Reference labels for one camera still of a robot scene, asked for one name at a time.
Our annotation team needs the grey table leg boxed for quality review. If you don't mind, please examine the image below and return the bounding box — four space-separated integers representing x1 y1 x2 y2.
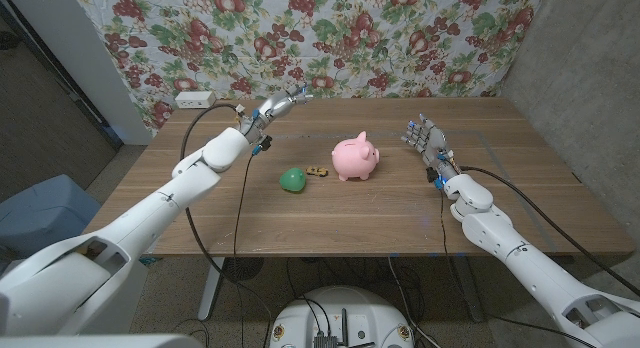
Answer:
452 256 487 323

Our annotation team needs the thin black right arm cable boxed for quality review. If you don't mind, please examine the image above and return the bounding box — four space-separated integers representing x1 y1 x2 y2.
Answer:
438 186 609 348

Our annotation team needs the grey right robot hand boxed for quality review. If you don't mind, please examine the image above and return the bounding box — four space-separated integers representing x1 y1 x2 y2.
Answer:
399 113 460 184

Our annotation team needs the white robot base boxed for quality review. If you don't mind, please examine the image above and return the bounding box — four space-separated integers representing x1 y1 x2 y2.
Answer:
268 286 415 348

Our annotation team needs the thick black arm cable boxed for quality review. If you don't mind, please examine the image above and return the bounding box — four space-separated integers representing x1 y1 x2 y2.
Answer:
179 102 274 322
458 165 640 298

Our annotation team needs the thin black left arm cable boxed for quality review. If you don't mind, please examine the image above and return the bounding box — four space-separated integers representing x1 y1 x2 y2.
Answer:
232 152 257 348

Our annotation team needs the green ball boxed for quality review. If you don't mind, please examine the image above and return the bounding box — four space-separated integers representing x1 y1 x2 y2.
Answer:
279 167 307 193

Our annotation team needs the blue-grey bin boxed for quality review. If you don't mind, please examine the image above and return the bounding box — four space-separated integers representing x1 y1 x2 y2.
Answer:
0 174 102 262

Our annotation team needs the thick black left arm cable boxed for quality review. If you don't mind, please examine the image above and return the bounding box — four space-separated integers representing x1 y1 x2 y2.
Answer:
179 102 274 322

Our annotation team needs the pink plastic piggy bank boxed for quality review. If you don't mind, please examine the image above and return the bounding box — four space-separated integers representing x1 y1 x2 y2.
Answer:
331 130 381 182

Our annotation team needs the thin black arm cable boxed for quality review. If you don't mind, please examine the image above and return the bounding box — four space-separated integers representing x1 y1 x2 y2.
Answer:
438 186 609 348
232 152 257 348

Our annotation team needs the grey floor cable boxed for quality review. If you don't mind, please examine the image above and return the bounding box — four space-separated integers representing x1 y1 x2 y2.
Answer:
387 256 442 348

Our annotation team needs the round black floor fan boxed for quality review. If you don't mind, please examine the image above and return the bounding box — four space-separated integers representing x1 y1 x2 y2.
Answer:
223 256 265 282

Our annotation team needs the white table leg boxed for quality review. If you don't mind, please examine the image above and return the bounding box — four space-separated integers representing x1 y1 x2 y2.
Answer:
197 256 226 322

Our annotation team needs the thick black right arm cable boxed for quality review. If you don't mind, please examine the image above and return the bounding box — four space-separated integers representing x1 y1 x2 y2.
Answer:
458 165 640 298

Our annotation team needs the white power strip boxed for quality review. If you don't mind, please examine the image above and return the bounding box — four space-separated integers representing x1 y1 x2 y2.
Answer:
174 90 217 110

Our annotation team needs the floral fruit print backdrop cloth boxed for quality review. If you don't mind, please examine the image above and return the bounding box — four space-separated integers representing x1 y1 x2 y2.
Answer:
69 0 549 137

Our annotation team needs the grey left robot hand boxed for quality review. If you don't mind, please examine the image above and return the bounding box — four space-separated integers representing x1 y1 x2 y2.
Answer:
239 84 314 152

